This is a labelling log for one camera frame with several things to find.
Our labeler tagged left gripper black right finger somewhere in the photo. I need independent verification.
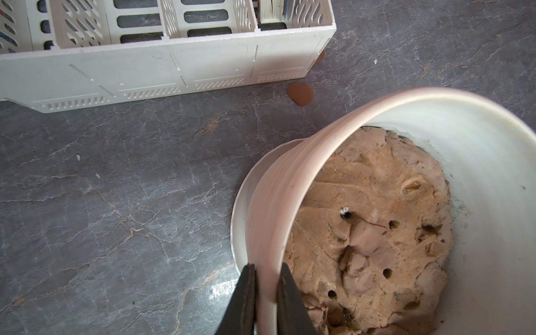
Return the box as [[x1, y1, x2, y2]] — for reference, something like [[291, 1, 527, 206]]
[[276, 263, 318, 335]]

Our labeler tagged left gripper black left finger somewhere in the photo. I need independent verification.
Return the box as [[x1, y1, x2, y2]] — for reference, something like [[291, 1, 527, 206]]
[[215, 264, 257, 335]]

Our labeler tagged white ceramic pot with mud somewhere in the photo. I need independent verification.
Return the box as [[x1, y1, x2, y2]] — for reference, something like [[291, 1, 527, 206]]
[[231, 88, 535, 334]]

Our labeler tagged book in file rack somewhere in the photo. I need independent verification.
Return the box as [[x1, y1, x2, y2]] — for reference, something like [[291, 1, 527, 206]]
[[258, 0, 295, 23]]

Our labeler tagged white file organizer rack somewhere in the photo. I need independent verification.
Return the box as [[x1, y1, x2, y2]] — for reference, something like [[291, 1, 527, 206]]
[[1, 1, 336, 113]]

